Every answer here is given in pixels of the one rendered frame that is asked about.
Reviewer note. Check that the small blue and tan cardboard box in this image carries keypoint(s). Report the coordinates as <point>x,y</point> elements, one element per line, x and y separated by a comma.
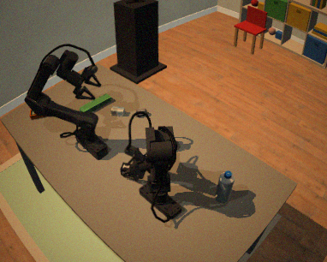
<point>117,111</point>

